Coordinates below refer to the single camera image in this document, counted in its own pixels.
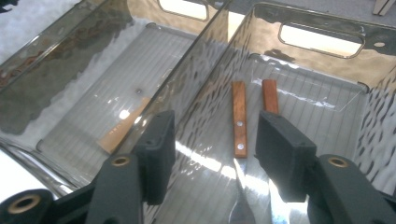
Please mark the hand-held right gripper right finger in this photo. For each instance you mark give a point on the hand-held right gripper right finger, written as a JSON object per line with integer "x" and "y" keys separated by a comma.
{"x": 285, "y": 155}

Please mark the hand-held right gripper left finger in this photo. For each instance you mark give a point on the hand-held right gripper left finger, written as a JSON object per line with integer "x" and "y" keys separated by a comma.
{"x": 157, "y": 155}

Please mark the light wooden utensil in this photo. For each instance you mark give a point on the light wooden utensil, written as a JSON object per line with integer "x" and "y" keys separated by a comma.
{"x": 118, "y": 137}

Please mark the translucent grey plastic bin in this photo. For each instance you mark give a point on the translucent grey plastic bin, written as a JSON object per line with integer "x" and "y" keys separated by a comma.
{"x": 124, "y": 77}
{"x": 311, "y": 93}

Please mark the light wooden desk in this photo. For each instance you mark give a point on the light wooden desk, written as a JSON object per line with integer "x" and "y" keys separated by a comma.
{"x": 384, "y": 4}

